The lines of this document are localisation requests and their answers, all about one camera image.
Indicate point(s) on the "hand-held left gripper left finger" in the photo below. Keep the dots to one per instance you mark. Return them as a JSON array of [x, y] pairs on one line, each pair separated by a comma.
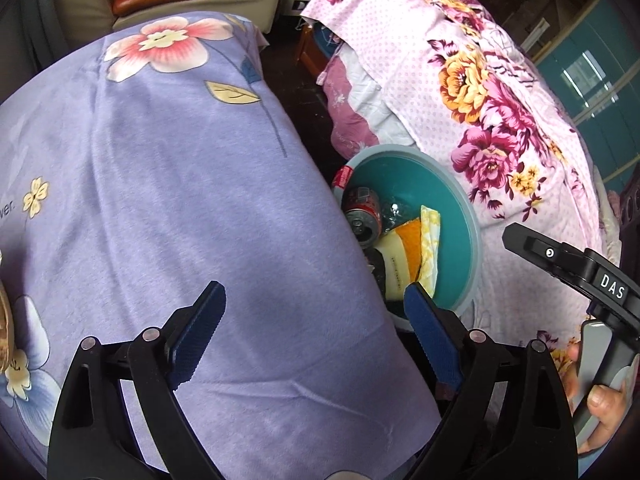
[[200, 330]]

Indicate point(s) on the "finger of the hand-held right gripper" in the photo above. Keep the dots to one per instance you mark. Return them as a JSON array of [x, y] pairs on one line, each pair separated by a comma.
[[540, 252]]

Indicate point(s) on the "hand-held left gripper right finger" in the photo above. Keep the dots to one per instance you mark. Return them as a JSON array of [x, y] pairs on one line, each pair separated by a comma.
[[430, 330]]

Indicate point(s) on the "yellow wrapper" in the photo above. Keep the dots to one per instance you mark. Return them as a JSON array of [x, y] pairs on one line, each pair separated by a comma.
[[430, 240]]

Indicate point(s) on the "orange snack bag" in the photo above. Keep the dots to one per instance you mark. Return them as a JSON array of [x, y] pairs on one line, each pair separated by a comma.
[[407, 240]]

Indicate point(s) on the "teal plastic basin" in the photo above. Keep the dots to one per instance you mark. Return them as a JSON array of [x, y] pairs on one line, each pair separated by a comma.
[[450, 220]]

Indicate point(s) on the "red drink can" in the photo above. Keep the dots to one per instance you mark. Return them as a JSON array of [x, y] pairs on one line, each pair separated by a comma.
[[362, 220]]

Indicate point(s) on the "red wrapper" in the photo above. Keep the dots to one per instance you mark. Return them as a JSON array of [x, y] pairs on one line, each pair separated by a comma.
[[343, 177]]

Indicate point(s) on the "person's right hand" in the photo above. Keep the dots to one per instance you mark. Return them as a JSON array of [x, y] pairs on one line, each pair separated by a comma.
[[607, 405]]

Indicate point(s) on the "dark wooden furniture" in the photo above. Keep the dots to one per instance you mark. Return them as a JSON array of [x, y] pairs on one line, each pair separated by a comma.
[[627, 210]]

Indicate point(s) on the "clear plastic bottle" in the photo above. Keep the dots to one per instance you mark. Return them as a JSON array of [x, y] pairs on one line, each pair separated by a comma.
[[397, 210]]

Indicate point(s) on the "purple floral blanket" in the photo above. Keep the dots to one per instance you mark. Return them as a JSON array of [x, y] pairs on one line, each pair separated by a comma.
[[175, 185]]

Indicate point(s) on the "teal cabinet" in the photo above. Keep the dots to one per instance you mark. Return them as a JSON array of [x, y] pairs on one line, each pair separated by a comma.
[[600, 85]]

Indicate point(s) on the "brown woven object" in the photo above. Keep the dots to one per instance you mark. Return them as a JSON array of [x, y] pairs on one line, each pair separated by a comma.
[[6, 320]]

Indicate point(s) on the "white cloth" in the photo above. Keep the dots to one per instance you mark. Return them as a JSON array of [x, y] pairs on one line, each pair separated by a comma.
[[375, 100]]

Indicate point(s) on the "pink quilt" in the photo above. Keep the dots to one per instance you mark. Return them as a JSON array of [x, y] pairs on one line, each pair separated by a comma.
[[345, 115]]

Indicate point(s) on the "pink floral bedsheet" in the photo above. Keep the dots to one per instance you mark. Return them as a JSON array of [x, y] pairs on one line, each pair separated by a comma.
[[450, 35]]

